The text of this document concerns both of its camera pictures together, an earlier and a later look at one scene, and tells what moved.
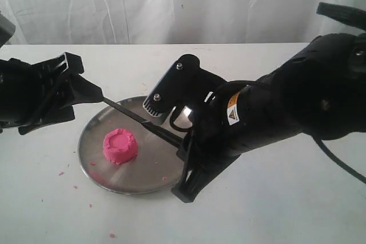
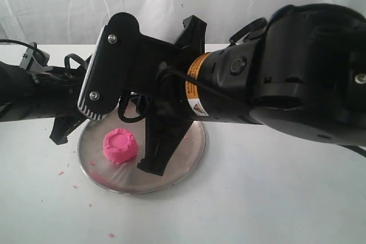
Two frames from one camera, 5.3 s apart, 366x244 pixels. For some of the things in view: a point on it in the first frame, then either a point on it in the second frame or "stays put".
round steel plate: (156, 168) stays put
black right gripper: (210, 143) to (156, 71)
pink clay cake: (119, 146) stays put
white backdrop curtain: (156, 7) stays put
